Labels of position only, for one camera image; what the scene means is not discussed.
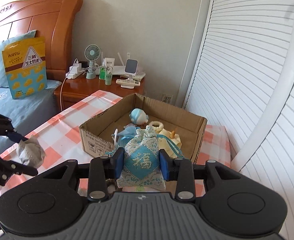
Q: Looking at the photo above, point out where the wooden bed headboard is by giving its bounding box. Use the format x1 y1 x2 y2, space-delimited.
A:
0 0 83 81

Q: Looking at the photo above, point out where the white curved pole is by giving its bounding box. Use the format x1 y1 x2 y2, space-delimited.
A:
230 0 294 173

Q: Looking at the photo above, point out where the brown cardboard box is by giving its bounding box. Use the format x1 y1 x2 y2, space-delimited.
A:
78 93 208 164

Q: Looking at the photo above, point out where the brown knitted scrunchie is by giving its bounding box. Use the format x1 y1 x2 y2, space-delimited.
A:
106 179 118 194

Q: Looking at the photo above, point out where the cream knitted scrunchie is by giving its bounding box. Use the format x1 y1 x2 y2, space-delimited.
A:
149 121 164 133

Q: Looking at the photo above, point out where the white wifi router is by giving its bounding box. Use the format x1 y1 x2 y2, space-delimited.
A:
102 53 145 76

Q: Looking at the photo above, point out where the blue embroidered sachet with tassel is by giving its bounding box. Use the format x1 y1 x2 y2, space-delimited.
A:
105 126 185 190

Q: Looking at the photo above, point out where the pale green tube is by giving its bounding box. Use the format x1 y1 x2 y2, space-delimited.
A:
104 66 113 86

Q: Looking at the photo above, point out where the light blue round doll toy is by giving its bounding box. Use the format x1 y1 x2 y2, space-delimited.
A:
129 108 149 126

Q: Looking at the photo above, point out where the white phone stand with screen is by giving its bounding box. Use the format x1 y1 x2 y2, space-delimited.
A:
125 59 138 80

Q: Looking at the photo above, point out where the wooden nightstand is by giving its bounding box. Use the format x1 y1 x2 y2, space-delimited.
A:
54 75 145 111

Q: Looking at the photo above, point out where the wall power outlet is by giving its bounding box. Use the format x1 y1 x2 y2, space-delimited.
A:
161 94 173 104

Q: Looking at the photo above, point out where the white cosmetic tube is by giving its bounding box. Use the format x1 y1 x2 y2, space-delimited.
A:
104 57 115 67

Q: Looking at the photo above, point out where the white power strip with charger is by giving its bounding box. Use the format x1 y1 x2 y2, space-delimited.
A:
65 59 86 79

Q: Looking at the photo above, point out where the yellow cleaning cloth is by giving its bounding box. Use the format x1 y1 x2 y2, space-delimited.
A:
157 128 183 159

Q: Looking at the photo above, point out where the light blue face mask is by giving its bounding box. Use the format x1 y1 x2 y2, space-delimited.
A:
112 126 138 153

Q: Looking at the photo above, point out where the yellow blue snack bag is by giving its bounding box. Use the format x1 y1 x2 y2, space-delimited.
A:
2 37 47 99

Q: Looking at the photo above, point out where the grey sachet pillow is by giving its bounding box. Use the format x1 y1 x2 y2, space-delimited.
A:
16 136 46 169

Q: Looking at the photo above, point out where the green clear bottle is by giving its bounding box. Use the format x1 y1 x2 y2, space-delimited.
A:
99 65 106 80

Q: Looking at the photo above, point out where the mint green desk fan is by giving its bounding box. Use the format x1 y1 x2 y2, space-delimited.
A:
84 44 101 80

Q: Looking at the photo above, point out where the blue grey bed sheet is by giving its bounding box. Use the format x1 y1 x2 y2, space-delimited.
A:
0 80 62 156

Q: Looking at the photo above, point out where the white remote control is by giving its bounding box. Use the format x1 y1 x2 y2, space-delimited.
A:
116 79 140 89

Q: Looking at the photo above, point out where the white charging cable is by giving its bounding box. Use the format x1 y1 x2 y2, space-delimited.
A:
59 77 68 112

